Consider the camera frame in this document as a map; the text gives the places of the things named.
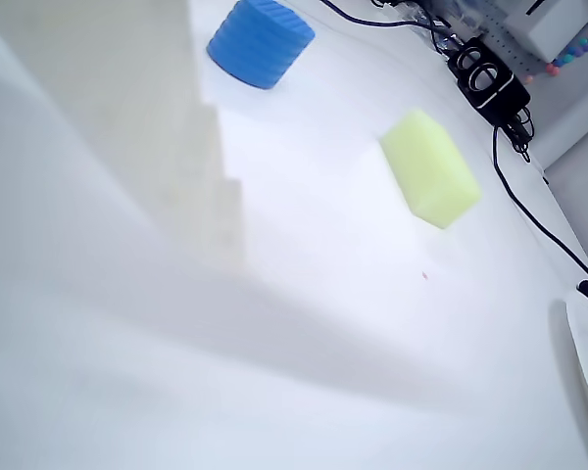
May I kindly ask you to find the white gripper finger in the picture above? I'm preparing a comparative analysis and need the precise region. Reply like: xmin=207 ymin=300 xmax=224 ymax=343
xmin=0 ymin=0 xmax=247 ymax=265

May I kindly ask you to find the yellow-green foam block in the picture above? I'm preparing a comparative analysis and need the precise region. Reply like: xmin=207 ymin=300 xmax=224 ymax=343
xmin=379 ymin=108 xmax=484 ymax=230

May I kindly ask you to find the blue ribbed foam cylinder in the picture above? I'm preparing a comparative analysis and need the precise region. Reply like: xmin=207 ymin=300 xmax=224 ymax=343
xmin=205 ymin=0 xmax=317 ymax=92

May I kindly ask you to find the black speaker box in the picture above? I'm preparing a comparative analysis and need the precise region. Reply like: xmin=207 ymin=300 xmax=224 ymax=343
xmin=448 ymin=37 xmax=531 ymax=126

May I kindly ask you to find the white box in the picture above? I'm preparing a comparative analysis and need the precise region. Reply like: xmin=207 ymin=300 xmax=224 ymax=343
xmin=502 ymin=0 xmax=588 ymax=64

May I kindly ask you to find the thin black curved cable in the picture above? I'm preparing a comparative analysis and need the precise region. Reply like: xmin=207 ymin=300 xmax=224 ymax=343
xmin=320 ymin=0 xmax=425 ymax=29

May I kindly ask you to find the tangle of electronics wires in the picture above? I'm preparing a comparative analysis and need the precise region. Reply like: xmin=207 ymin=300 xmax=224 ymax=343
xmin=370 ymin=0 xmax=471 ymax=56

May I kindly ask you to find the bundled black cable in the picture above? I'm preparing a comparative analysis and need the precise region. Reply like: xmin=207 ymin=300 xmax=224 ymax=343
xmin=505 ymin=108 xmax=536 ymax=164

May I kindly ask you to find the long thin black cable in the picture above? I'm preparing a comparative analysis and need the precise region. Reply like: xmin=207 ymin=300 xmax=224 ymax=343
xmin=492 ymin=124 xmax=588 ymax=301

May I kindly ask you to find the string of coloured beads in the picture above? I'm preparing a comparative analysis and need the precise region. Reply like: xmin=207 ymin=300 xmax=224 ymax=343
xmin=523 ymin=32 xmax=588 ymax=84

